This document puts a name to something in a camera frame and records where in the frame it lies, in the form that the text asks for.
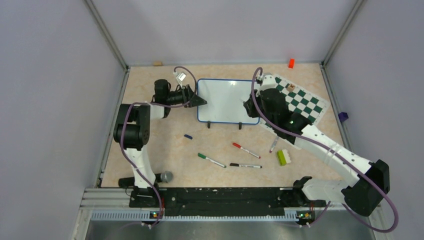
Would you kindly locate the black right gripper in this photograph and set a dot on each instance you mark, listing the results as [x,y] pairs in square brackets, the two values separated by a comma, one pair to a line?
[250,105]

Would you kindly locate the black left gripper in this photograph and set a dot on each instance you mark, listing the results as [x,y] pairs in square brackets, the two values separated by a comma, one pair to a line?
[189,99]

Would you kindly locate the blue framed whiteboard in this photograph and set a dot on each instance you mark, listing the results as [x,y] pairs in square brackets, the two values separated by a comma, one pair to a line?
[225,101]

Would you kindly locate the blue marker cap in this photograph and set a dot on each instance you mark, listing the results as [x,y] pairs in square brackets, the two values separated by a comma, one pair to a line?
[188,136]

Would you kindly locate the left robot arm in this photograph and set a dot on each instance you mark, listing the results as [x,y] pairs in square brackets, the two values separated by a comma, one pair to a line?
[132,130]

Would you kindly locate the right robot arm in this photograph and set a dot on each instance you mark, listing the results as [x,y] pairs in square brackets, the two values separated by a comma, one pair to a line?
[364,183]

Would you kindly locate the small wooden cylinder piece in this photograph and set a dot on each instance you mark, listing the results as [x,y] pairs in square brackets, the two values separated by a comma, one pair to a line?
[291,87]

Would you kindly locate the purple marker pen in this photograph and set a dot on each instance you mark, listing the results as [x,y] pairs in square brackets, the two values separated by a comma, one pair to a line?
[272,147]

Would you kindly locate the orange red block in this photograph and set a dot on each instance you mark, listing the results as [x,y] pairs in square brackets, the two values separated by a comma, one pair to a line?
[291,63]

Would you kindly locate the green white chessboard mat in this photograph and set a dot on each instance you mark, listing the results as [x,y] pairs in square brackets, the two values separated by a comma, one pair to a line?
[302,101]

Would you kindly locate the red marker pen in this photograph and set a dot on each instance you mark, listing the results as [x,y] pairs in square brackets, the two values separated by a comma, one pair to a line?
[246,150]

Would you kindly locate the small wooden block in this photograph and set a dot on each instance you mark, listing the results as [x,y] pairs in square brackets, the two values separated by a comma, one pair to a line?
[157,64]

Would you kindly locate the green marker pen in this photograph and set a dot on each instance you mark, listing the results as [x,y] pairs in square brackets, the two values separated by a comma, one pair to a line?
[200,155]

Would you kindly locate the lime green toy brick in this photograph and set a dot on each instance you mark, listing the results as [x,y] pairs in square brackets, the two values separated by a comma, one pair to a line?
[283,157]

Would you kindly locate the black marker pen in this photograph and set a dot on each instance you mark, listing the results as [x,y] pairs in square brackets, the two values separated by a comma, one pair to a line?
[245,165]

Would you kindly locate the purple block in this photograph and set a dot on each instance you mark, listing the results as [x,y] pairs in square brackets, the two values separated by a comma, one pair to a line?
[343,116]

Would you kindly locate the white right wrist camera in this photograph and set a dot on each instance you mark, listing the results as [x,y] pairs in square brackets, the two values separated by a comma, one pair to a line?
[266,82]

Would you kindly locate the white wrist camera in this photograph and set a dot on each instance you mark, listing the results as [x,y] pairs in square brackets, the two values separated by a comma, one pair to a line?
[266,82]
[180,76]

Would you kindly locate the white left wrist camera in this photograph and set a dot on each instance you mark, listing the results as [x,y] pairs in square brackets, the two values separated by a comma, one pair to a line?
[180,76]

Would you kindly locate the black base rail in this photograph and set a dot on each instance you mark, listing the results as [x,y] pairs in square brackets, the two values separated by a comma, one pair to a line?
[223,201]

